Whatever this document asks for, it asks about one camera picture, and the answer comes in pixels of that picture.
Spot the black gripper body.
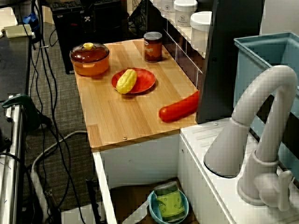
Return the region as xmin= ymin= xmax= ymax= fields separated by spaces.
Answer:
xmin=80 ymin=0 xmax=95 ymax=14

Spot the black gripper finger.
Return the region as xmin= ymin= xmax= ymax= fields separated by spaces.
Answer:
xmin=82 ymin=13 xmax=93 ymax=28

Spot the brown transparent pot lid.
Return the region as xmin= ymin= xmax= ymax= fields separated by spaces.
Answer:
xmin=69 ymin=42 xmax=110 ymax=63

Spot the yellow toy corn cob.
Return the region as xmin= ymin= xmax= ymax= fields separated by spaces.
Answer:
xmin=116 ymin=69 xmax=138 ymax=94

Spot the black computer tower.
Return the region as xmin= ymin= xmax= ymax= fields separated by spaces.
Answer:
xmin=51 ymin=0 xmax=124 ymax=74

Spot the orange toy cooking pot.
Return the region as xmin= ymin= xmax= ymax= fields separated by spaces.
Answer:
xmin=69 ymin=48 xmax=110 ymax=77

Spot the pale green paper pad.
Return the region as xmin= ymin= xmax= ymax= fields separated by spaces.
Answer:
xmin=3 ymin=24 xmax=33 ymax=38

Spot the brown beans can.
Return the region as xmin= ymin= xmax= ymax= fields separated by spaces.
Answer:
xmin=143 ymin=31 xmax=163 ymax=63

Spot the white jar with printed label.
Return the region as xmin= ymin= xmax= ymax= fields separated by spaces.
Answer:
xmin=161 ymin=0 xmax=176 ymax=19
xmin=174 ymin=0 xmax=198 ymax=28

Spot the red plastic plate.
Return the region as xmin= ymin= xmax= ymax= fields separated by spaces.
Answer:
xmin=111 ymin=68 xmax=157 ymax=94

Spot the black desk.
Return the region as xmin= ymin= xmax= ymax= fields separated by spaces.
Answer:
xmin=0 ymin=35 xmax=31 ymax=101

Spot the green clamp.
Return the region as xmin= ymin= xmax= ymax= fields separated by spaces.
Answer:
xmin=2 ymin=93 xmax=42 ymax=131

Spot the translucent white lidded jar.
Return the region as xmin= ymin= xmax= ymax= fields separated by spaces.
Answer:
xmin=190 ymin=11 xmax=213 ymax=53

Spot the red toy sausage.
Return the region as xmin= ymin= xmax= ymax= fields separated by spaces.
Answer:
xmin=159 ymin=90 xmax=200 ymax=122

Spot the dark grey shelf side panel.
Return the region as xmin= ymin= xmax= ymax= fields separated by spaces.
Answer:
xmin=197 ymin=0 xmax=266 ymax=124

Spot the white toy kitchen unit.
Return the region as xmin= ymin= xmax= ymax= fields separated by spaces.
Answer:
xmin=92 ymin=116 xmax=299 ymax=224

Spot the blue plastic dish bin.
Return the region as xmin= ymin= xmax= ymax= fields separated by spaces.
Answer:
xmin=233 ymin=32 xmax=299 ymax=187

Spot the black rod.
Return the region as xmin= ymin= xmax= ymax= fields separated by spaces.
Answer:
xmin=85 ymin=178 xmax=101 ymax=224

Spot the grey toy faucet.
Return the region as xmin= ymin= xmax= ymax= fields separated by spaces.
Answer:
xmin=203 ymin=65 xmax=299 ymax=206

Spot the white plastic utensil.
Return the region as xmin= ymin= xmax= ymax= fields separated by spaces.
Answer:
xmin=122 ymin=198 xmax=150 ymax=224

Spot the green toy can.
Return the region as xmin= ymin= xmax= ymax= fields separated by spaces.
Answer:
xmin=153 ymin=181 xmax=185 ymax=222

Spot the light blue plastic bowl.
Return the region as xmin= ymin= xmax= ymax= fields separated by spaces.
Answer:
xmin=149 ymin=189 xmax=189 ymax=224

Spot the black cable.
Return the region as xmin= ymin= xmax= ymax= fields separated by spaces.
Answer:
xmin=35 ymin=0 xmax=87 ymax=224
xmin=16 ymin=0 xmax=50 ymax=126

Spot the grey hose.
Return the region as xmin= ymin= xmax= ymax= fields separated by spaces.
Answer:
xmin=31 ymin=130 xmax=88 ymax=224

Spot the aluminium frame rail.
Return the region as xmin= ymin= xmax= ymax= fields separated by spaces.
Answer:
xmin=0 ymin=105 xmax=24 ymax=224

